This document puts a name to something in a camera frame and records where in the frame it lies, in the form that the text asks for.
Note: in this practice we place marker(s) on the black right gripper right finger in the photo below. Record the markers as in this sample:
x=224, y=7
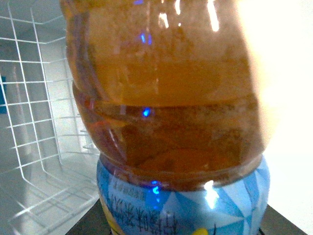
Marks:
x=274, y=223

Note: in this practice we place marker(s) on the white blue chest freezer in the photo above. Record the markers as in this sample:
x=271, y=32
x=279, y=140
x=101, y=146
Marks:
x=290, y=92

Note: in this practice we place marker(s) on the iced tea drink bottle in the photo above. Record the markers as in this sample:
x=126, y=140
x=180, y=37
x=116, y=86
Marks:
x=169, y=93

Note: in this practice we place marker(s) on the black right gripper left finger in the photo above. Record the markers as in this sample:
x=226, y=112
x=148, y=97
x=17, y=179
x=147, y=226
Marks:
x=92, y=223

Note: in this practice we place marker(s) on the white wire freezer basket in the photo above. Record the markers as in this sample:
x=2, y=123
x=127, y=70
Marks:
x=47, y=159

